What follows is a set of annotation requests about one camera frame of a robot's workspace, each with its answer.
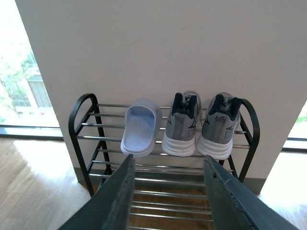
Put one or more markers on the black metal shoe rack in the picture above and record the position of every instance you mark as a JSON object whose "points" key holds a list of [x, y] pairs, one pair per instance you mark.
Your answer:
{"points": [[169, 191]]}

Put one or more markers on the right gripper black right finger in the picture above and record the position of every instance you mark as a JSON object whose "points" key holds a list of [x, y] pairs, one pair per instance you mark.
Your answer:
{"points": [[234, 206]]}

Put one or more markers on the light blue slide sandal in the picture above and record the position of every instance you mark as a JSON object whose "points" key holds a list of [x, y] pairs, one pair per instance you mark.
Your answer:
{"points": [[142, 123]]}

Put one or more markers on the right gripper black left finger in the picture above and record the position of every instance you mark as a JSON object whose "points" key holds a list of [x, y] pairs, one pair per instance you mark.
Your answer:
{"points": [[109, 208]]}

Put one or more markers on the grey sneaker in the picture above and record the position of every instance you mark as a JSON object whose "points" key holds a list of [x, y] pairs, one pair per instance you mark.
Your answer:
{"points": [[179, 136], [221, 121]]}

